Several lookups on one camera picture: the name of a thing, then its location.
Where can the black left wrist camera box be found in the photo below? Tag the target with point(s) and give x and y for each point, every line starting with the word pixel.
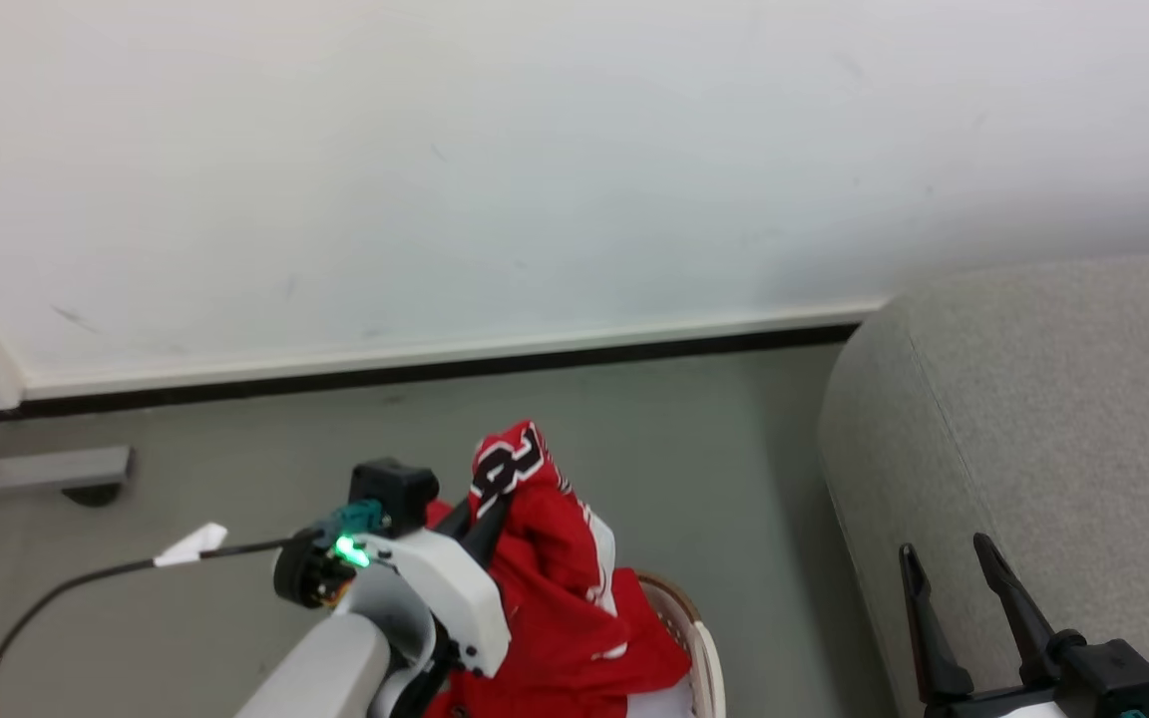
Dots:
pixel 393 489

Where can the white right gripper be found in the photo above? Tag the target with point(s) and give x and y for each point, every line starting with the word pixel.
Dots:
pixel 1008 706

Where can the red sports jersey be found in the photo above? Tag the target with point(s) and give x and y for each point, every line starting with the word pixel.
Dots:
pixel 560 608

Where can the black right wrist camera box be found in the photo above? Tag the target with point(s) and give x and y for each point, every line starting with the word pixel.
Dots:
pixel 1123 683

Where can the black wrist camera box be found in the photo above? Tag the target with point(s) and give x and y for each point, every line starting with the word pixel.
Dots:
pixel 393 489
pixel 1123 683

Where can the white garment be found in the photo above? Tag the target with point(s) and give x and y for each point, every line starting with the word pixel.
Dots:
pixel 659 703

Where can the grey metal furniture leg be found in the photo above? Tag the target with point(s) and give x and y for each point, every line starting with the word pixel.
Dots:
pixel 36 467

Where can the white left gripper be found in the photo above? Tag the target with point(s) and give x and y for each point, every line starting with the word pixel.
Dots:
pixel 460 593

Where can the beige laundry basket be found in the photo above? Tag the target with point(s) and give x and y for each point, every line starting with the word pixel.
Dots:
pixel 699 638

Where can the black round furniture foot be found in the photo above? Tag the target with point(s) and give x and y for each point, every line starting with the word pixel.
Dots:
pixel 93 494

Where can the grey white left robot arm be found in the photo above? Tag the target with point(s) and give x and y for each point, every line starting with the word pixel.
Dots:
pixel 330 663

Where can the grey fabric sofa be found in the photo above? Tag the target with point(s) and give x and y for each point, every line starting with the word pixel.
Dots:
pixel 1033 429

